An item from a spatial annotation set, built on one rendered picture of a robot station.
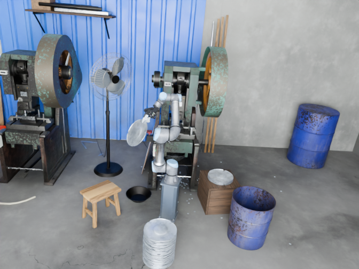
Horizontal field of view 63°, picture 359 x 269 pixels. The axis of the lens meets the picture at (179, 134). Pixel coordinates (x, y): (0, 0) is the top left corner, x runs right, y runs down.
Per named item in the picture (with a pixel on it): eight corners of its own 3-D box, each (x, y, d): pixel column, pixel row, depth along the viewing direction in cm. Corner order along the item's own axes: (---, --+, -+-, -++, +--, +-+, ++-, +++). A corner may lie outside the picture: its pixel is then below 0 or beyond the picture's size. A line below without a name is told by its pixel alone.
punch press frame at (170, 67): (190, 177, 371) (202, 71, 319) (156, 176, 368) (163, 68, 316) (186, 150, 444) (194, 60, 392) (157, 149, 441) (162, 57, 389)
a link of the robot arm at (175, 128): (182, 139, 267) (181, 91, 285) (170, 138, 266) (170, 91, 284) (180, 143, 278) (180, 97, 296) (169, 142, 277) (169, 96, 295)
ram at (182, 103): (184, 119, 353) (186, 95, 342) (171, 118, 352) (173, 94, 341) (182, 115, 369) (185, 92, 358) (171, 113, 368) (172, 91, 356)
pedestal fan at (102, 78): (128, 181, 381) (130, 56, 320) (76, 179, 376) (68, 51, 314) (135, 141, 495) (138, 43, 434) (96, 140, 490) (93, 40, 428)
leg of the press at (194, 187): (198, 192, 372) (207, 125, 337) (189, 191, 371) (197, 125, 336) (192, 158, 457) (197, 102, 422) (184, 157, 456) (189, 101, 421)
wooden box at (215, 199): (237, 213, 338) (242, 187, 325) (205, 214, 331) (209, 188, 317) (225, 193, 374) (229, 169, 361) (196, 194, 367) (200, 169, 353)
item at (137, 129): (142, 146, 279) (141, 146, 279) (123, 145, 299) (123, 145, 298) (150, 118, 288) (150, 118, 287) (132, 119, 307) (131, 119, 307)
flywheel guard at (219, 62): (221, 127, 330) (233, 52, 298) (196, 126, 327) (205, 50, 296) (208, 101, 424) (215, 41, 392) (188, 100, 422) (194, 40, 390)
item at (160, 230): (183, 230, 259) (183, 229, 259) (160, 247, 239) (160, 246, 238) (160, 214, 276) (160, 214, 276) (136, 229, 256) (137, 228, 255)
